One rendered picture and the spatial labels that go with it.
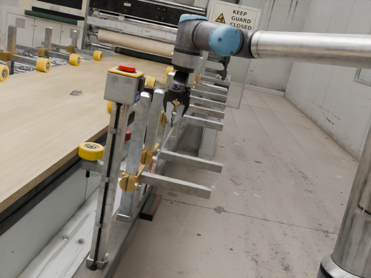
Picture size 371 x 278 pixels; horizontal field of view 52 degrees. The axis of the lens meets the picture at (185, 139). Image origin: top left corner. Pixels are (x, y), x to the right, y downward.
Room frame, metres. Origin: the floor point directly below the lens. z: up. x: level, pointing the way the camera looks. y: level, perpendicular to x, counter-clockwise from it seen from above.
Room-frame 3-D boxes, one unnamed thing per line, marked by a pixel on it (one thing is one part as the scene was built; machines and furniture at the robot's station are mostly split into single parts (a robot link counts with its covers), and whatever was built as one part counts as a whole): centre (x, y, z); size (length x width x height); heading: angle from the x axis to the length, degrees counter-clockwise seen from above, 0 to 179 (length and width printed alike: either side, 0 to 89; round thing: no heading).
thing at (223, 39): (1.24, -0.03, 1.32); 0.12 x 0.12 x 0.09; 46
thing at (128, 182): (1.16, 0.14, 0.84); 0.13 x 0.06 x 0.05; 176
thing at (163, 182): (1.17, 0.10, 0.84); 0.43 x 0.03 x 0.04; 86
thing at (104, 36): (4.02, 0.49, 1.05); 1.43 x 0.12 x 0.12; 86
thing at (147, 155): (1.41, 0.13, 0.85); 0.13 x 0.06 x 0.05; 176
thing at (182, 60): (1.31, 0.06, 1.23); 0.10 x 0.09 x 0.05; 86
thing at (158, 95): (1.38, 0.13, 0.86); 0.03 x 0.03 x 0.48; 86
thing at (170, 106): (1.31, 0.07, 1.04); 0.06 x 0.03 x 0.09; 176
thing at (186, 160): (1.42, 0.06, 0.84); 0.43 x 0.03 x 0.04; 86
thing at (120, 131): (0.87, 0.16, 0.93); 0.05 x 0.04 x 0.45; 176
